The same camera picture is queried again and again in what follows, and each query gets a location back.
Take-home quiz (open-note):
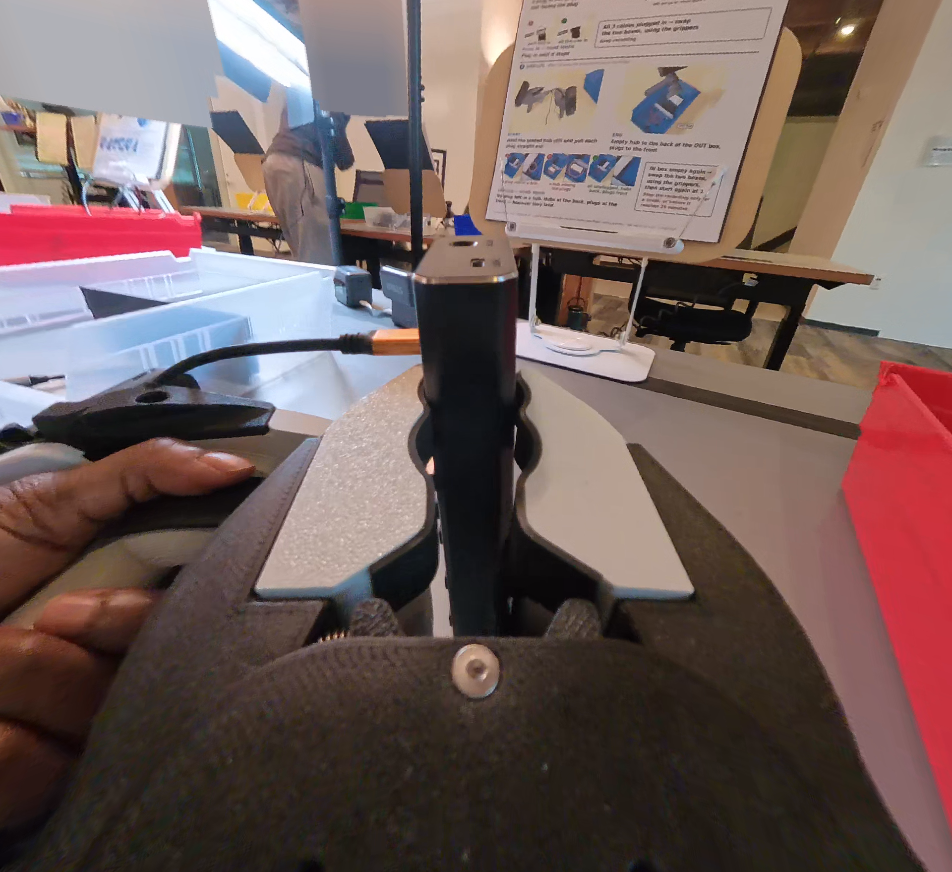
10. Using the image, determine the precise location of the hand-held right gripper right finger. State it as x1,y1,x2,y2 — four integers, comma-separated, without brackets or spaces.
512,365,696,601

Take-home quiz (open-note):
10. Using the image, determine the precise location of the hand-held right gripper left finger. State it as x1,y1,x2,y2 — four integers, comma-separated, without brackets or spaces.
255,365,438,599

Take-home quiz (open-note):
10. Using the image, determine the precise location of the black usb hub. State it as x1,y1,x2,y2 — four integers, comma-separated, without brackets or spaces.
411,236,522,638

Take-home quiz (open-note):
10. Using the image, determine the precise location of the black usb cable orange plug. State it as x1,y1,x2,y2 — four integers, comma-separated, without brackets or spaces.
152,329,423,398

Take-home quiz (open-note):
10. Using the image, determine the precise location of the person's left hand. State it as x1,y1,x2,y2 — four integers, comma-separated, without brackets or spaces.
0,436,257,847

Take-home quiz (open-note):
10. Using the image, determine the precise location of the clear plastic bin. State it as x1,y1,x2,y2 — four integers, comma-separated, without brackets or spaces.
0,247,337,400

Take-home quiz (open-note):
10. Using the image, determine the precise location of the white stand base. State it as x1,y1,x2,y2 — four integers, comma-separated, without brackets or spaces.
515,241,657,383

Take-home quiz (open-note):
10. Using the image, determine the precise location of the red plastic bin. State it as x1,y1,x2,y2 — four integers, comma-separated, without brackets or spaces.
0,208,203,267
840,361,952,847

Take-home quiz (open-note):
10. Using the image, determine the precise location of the grey battery charger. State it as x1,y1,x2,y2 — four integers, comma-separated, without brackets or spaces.
333,265,373,309
379,265,419,330

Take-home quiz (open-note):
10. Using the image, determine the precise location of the black office chair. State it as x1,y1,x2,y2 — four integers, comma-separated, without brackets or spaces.
638,275,761,354

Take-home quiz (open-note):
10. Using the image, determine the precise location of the wooden top table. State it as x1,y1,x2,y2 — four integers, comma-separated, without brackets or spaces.
180,204,451,259
521,243,877,372

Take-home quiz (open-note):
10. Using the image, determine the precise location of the wooden sheet stand board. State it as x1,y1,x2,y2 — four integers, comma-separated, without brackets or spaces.
467,30,804,270

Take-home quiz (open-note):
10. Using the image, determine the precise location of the black tripod pole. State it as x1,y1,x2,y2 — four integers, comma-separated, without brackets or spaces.
404,0,426,272

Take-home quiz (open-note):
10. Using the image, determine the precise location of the printed instruction sheet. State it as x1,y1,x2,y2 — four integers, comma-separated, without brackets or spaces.
485,0,813,245

